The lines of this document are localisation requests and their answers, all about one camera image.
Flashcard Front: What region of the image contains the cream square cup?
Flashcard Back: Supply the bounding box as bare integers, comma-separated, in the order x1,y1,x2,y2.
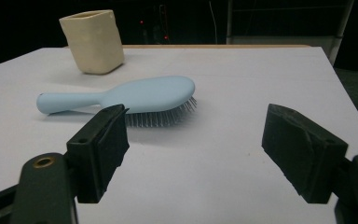
59,8,126,76

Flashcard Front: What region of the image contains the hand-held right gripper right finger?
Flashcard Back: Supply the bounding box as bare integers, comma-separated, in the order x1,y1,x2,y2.
261,103,349,204

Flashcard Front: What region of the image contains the white metal desk frame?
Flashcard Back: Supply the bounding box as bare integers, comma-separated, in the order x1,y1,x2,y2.
226,0,355,66

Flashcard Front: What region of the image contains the light blue hairbrush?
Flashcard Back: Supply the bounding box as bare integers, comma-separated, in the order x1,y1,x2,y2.
36,75,199,129

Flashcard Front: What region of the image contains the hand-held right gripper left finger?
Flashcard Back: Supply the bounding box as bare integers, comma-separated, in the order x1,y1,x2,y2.
65,104,131,204

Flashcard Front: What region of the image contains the white table cover sheet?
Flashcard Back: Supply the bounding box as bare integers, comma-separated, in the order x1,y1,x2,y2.
0,46,358,224

